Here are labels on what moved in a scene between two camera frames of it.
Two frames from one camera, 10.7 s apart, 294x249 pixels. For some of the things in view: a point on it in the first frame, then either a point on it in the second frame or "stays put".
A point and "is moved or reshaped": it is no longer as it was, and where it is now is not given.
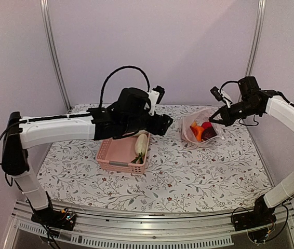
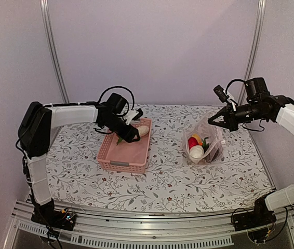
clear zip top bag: x=197 y=128 is moved or reshaped
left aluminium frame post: x=47 y=31 stays put
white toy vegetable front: x=141 y=143 -> x=196 y=151
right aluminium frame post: x=257 y=38 stays put
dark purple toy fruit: x=208 y=133 -> x=213 y=156
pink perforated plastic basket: x=117 y=154 stays put
